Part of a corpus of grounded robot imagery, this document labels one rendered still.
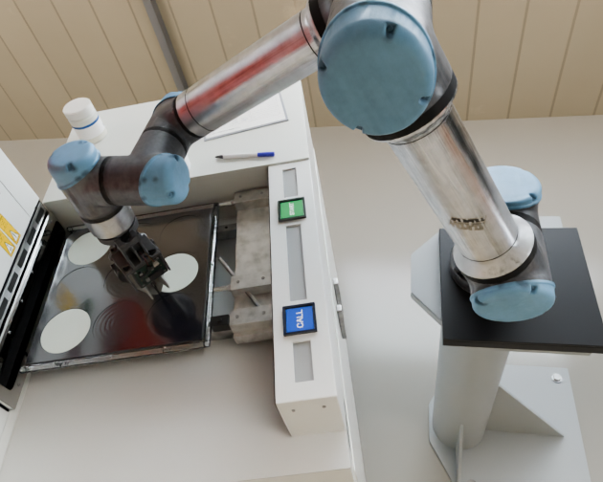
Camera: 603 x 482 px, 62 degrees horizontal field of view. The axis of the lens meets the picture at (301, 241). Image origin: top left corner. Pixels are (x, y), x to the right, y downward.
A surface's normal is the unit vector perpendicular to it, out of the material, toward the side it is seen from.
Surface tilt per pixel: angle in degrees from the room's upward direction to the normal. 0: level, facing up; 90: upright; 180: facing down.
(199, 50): 90
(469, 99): 90
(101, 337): 0
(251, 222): 0
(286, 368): 0
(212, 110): 86
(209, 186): 90
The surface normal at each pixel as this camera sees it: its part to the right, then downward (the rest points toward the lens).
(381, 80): -0.22, 0.68
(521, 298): -0.07, 0.83
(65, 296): -0.16, -0.65
